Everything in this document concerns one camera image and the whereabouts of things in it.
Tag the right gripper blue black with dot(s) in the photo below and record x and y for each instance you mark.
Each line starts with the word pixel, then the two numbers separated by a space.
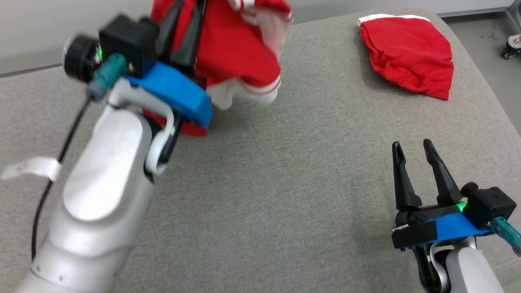
pixel 452 230

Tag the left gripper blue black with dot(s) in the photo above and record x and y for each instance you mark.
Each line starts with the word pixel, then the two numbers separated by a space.
pixel 175 91

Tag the red white basketball jersey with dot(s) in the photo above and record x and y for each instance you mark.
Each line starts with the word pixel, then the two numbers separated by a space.
pixel 236 49

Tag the plain red shorts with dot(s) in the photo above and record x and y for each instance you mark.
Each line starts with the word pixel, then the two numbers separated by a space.
pixel 411 57

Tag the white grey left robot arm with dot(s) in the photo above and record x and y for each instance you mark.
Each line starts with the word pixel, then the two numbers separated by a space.
pixel 97 195

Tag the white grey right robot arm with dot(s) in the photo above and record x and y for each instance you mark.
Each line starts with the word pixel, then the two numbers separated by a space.
pixel 464 272

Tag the black castor wheel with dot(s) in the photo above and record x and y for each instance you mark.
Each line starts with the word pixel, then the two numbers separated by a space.
pixel 511 49

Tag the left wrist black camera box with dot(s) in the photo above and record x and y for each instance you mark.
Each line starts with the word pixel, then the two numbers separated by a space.
pixel 126 40

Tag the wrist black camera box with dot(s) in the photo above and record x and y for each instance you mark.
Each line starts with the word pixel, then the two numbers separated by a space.
pixel 126 40
pixel 488 205

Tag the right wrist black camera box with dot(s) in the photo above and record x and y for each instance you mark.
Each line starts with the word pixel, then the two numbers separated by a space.
pixel 488 205

